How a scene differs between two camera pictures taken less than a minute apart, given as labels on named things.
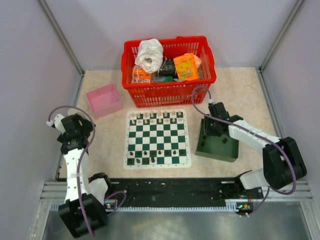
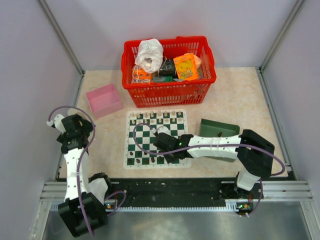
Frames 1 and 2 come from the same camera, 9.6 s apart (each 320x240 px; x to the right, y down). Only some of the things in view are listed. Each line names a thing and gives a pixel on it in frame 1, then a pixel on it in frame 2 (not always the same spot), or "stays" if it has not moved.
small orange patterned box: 140,76 stays
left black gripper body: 71,146 stays
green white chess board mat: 157,138 stays
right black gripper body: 206,128 → 160,140
